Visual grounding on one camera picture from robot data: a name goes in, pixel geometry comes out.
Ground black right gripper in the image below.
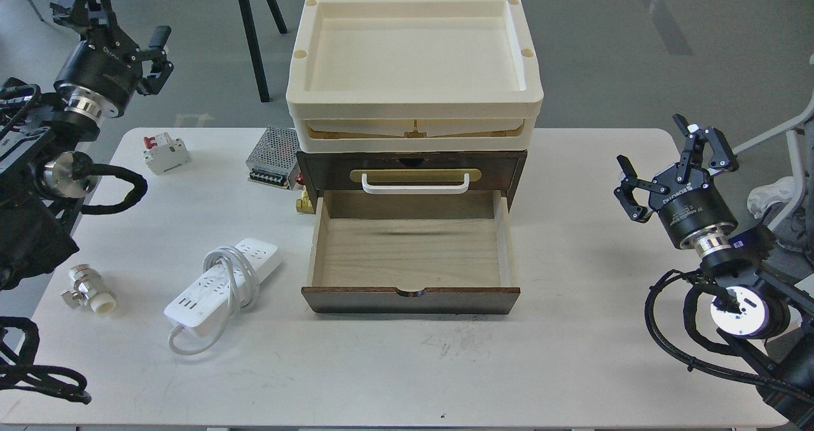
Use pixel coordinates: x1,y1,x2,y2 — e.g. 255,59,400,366
614,114,740,250

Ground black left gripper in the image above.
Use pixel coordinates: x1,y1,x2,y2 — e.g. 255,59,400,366
50,0,174,118

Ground white power strip with cable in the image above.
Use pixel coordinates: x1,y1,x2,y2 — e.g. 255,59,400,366
165,238,282,356

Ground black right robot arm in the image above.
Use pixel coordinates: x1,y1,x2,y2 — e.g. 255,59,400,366
614,114,813,430

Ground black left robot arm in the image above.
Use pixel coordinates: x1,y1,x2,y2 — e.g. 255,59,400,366
1,0,174,290

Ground white cloth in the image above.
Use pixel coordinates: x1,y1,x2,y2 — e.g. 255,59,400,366
745,176,796,219

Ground black stand legs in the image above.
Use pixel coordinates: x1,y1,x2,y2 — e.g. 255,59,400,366
232,0,288,104

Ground metal mesh power supply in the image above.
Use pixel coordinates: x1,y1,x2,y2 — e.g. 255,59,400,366
246,127,300,189

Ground cream plastic tray stack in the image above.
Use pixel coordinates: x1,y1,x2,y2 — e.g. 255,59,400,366
287,0,544,153

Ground brass fitting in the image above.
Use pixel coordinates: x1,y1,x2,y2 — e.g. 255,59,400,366
294,188,316,216

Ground metal valve white fitting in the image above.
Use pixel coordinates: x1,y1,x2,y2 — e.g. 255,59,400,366
59,264,117,315

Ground open wooden drawer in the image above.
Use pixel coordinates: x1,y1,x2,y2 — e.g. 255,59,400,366
301,190,521,315

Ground grey chair frame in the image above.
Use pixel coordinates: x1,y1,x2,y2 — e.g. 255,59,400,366
731,94,814,228

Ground white circuit breaker red switch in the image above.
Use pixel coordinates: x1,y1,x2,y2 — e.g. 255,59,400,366
142,132,191,174

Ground white drawer handle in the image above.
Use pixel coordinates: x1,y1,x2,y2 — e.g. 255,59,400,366
361,173,471,195

